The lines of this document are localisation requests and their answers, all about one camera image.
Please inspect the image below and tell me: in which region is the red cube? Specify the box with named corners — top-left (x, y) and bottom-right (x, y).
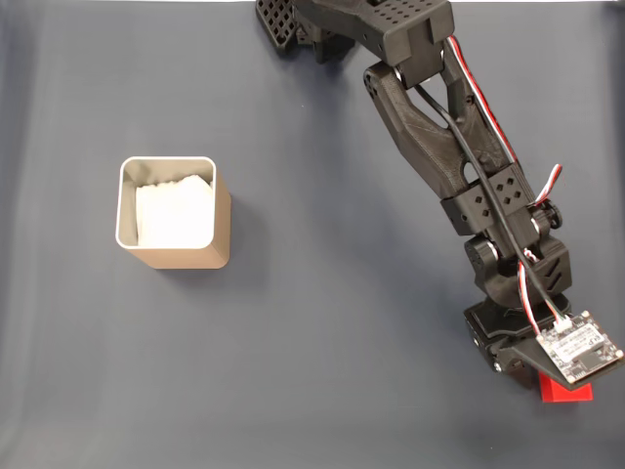
top-left (538, 371), bottom-right (595, 404)

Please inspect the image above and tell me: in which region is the tan metal box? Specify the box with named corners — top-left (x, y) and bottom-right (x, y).
top-left (114, 155), bottom-right (232, 271)

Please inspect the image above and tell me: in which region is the white tissue paper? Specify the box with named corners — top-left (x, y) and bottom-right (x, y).
top-left (135, 174), bottom-right (215, 247)

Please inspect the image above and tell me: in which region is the camera circuit board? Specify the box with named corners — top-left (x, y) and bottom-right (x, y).
top-left (535, 309), bottom-right (625, 391)

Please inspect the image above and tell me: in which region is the black camera cable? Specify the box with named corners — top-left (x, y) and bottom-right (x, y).
top-left (413, 83), bottom-right (563, 321)

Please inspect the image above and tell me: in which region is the red white servo cable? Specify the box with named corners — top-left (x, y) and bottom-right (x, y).
top-left (441, 36), bottom-right (563, 339)

